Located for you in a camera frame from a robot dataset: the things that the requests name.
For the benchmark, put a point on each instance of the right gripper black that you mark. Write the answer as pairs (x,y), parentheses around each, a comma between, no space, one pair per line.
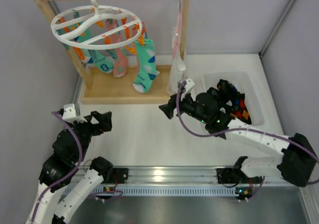
(176,107)

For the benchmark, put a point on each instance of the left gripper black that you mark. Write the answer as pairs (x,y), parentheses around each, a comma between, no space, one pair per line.
(90,124)

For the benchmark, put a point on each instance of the mint green sock blue hexagon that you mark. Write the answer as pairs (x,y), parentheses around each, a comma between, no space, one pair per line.
(147,66)

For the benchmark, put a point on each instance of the pink sock green patches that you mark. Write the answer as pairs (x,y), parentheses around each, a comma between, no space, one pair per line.
(118,55)

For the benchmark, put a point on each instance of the round white clip hanger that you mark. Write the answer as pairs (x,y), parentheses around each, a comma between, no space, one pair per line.
(97,27)

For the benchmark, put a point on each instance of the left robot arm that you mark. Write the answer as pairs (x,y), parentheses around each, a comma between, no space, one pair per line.
(69,150)

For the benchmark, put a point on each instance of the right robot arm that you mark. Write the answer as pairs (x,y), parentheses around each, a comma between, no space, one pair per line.
(289,157)

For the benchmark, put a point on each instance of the wooden rack base tray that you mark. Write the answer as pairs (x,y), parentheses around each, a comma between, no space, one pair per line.
(107,90)

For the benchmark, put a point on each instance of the white plastic bag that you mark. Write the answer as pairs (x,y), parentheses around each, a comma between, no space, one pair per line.
(178,66)

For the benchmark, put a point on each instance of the argyle red orange sock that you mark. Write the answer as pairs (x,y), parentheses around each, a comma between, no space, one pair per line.
(241,110)

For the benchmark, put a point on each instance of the white plastic basket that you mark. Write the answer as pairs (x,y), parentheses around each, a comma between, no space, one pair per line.
(243,83)

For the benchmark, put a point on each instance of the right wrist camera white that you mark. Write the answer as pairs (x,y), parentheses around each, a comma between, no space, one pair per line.
(185,85)

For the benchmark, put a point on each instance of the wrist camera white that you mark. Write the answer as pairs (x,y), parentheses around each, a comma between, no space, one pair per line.
(71,113)
(185,85)

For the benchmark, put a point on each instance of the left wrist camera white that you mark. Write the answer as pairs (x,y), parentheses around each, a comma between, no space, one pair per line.
(71,113)

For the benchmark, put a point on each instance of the white perforated cable duct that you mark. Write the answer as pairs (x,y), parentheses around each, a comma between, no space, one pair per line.
(176,191)

